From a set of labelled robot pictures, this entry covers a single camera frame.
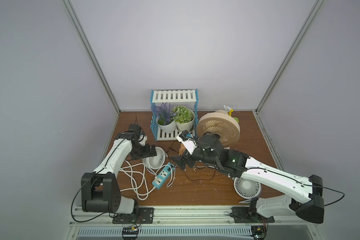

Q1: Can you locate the black fan cable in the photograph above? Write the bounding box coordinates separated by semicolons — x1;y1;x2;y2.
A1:
167;140;229;183

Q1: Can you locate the white fan cable with plug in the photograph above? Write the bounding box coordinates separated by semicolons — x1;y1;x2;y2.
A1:
166;163;199;188

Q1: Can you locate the small white fan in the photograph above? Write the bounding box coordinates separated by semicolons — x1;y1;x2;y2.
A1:
143;147;168;170
234;178;262;200

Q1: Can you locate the teal power strip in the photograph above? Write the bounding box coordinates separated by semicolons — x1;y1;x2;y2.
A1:
152;163;175;190

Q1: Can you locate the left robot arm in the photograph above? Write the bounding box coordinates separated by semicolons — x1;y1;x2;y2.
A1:
81;124;157;214

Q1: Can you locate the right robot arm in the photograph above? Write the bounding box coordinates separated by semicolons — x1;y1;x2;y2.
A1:
171;131;325;224

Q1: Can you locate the large beige desk fan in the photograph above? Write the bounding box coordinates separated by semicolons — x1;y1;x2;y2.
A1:
196;110;241;148

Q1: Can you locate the lavender plant white pot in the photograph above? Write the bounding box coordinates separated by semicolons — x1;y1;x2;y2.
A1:
151;103;176;134

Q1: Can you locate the green plant white pot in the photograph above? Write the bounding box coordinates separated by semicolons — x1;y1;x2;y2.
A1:
173;106;195;132

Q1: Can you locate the yellow spray bottle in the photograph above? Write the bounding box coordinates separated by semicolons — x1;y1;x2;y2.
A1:
224;105;234;116

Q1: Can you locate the blue white slatted shelf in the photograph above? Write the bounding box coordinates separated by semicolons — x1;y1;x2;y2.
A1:
150;89;199;141

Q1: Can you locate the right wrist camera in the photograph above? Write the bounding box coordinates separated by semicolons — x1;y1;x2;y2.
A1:
176;130;198;155

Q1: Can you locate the white power strip cord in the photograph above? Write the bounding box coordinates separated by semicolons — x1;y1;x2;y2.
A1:
118;160;157;201

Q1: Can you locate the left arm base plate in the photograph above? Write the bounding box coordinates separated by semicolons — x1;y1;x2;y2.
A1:
112;207;155;224

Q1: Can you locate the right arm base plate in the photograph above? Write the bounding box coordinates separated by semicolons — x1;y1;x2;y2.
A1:
229;207;275;225

